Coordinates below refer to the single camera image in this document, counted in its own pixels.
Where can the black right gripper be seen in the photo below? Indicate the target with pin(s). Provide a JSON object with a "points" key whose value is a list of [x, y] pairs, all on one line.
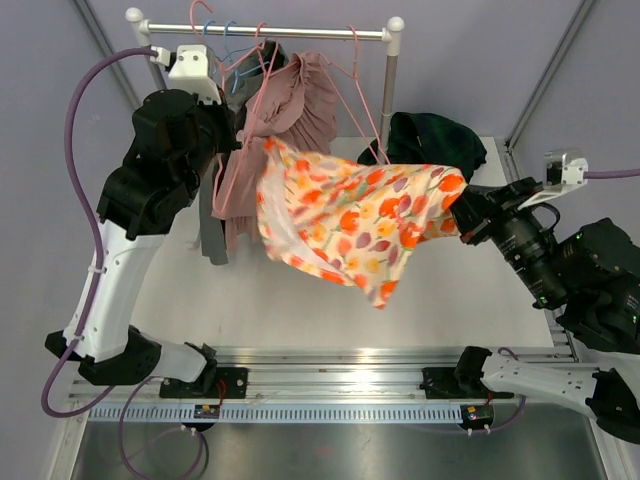
{"points": [[478, 210]]}

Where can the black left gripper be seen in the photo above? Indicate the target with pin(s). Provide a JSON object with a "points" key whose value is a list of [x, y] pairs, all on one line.
{"points": [[225, 116]]}

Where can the pink hanger of floral skirt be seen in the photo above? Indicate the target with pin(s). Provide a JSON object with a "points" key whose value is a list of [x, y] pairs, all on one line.
{"points": [[224, 60]]}

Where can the dark green plaid skirt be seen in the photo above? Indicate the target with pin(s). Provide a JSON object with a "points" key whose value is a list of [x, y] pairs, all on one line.
{"points": [[428, 138]]}

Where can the orange floral skirt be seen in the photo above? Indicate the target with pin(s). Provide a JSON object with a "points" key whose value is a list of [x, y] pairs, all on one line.
{"points": [[351, 224]]}

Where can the pink wire hanger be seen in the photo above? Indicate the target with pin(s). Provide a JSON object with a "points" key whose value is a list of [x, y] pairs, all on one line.
{"points": [[380, 155]]}

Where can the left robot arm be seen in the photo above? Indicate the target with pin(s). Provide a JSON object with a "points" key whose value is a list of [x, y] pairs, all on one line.
{"points": [[176, 136]]}

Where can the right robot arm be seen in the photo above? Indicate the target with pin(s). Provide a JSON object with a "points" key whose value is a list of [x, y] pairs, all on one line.
{"points": [[592, 277]]}

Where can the grey skirt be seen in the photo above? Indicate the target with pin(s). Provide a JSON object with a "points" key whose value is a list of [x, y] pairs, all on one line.
{"points": [[214, 231]]}

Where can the silver clothes rack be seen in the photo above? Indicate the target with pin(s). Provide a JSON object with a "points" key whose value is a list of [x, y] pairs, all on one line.
{"points": [[390, 35]]}

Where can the aluminium frame post left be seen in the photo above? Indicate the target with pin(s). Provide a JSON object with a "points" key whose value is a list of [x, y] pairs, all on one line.
{"points": [[133, 78]]}

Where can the aluminium frame post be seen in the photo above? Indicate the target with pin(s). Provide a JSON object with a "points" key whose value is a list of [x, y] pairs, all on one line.
{"points": [[577, 22], [133, 78]]}

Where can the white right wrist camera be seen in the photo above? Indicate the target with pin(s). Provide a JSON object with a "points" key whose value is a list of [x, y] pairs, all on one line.
{"points": [[565, 172]]}

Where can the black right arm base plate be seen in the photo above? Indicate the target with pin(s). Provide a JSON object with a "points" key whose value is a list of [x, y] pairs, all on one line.
{"points": [[440, 383]]}

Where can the aluminium frame post right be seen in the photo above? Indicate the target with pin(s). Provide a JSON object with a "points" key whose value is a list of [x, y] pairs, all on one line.
{"points": [[577, 22]]}

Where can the white slotted cable duct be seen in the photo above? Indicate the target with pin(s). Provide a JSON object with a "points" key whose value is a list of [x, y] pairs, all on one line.
{"points": [[280, 413]]}

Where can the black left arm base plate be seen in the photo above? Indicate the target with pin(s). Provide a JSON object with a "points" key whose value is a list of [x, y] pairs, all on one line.
{"points": [[235, 380]]}

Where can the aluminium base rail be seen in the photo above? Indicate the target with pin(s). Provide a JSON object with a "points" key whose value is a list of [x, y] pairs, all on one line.
{"points": [[344, 375]]}

